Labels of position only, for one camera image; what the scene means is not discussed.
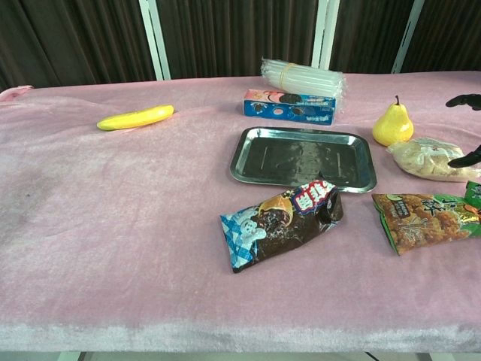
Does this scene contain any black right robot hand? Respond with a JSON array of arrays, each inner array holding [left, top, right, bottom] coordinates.
[[445, 94, 481, 169]]

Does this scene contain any clear plastic bag of food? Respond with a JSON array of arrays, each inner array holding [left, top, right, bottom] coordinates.
[[386, 137, 481, 183]]

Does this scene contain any metal tray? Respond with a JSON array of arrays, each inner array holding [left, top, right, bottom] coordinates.
[[229, 126, 378, 195]]

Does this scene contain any green snack bag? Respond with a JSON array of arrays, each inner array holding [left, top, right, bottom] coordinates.
[[371, 180, 481, 256]]

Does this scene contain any yellow pear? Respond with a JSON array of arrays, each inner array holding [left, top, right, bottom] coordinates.
[[372, 95, 415, 147]]

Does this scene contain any clear straw bundle pack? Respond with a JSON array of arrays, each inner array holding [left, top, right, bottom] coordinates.
[[260, 57, 347, 114]]

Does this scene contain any blue cookie box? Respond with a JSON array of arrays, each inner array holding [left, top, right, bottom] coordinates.
[[242, 89, 337, 126]]

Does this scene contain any brown blue snack bag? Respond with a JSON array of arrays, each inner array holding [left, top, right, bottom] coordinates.
[[219, 179, 344, 274]]

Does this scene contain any dark curtain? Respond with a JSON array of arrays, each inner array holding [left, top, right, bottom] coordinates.
[[0, 0, 481, 93]]

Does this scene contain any yellow banana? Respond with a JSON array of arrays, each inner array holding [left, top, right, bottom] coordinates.
[[96, 105, 175, 132]]

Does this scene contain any pink fleece table cloth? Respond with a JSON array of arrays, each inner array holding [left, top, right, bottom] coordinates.
[[0, 70, 481, 353]]

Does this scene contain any white frame post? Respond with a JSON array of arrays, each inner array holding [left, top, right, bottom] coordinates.
[[390, 0, 426, 74], [310, 0, 340, 71], [138, 0, 172, 81]]

